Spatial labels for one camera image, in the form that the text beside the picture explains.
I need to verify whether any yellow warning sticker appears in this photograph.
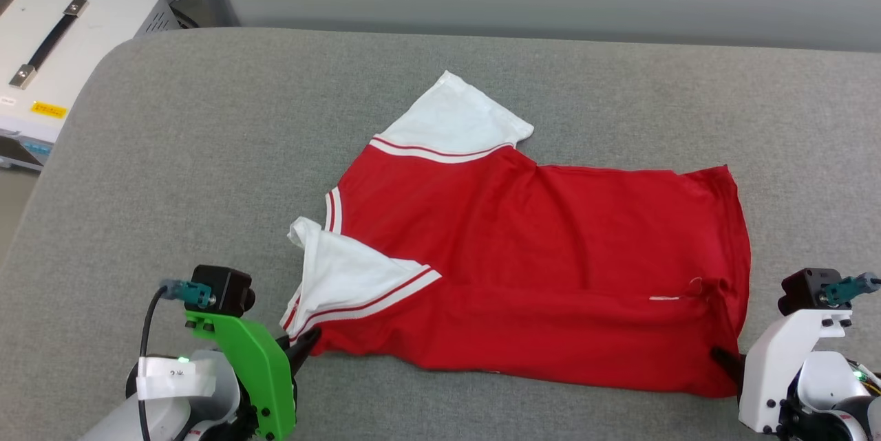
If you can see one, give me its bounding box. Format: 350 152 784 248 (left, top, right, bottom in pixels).
30 100 69 120

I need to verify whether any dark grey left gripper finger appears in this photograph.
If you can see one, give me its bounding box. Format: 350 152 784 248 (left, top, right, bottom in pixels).
278 327 323 387

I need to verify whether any black cable with teal plug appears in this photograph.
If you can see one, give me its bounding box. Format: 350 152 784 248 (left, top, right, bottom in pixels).
137 279 215 441
822 274 881 308

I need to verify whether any white tape label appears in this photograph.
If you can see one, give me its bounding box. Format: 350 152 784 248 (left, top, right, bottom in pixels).
136 356 216 401

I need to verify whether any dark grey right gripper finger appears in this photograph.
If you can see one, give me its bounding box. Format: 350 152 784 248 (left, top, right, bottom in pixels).
710 346 748 387

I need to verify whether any black box carry handle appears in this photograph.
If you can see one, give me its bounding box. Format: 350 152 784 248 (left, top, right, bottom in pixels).
8 0 89 90

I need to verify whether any white instrument box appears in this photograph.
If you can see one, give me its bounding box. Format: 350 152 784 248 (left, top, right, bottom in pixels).
0 0 182 173

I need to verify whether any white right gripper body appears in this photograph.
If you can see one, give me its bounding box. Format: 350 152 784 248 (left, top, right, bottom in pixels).
738 308 855 435

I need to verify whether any red and white t-shirt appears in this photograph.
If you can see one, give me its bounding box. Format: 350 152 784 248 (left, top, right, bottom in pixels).
278 69 753 400

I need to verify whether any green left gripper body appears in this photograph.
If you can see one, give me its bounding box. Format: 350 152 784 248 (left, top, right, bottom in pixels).
184 310 297 441

